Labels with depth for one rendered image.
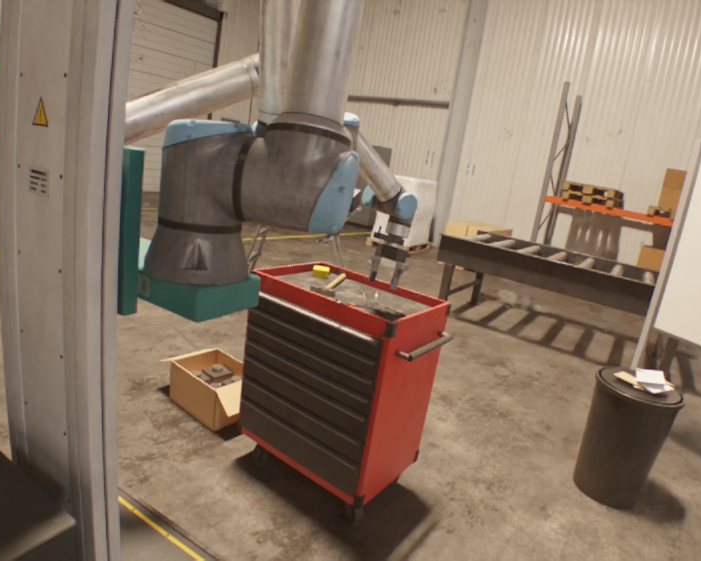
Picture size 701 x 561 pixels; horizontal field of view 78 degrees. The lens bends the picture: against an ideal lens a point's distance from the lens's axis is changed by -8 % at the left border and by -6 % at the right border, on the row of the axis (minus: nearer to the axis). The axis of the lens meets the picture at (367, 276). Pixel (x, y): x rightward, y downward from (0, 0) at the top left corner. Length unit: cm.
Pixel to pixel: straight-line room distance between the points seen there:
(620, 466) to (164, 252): 232
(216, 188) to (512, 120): 933
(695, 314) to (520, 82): 746
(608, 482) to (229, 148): 239
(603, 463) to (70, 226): 245
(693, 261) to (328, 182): 282
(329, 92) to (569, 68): 918
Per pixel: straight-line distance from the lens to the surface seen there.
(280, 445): 213
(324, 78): 82
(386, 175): 151
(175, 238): 84
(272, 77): 108
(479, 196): 1001
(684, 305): 335
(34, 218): 101
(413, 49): 1132
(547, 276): 450
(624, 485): 274
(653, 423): 256
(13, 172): 107
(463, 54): 1050
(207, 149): 81
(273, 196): 77
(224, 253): 84
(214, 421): 259
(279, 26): 106
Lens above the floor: 145
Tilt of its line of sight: 13 degrees down
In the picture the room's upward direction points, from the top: 9 degrees clockwise
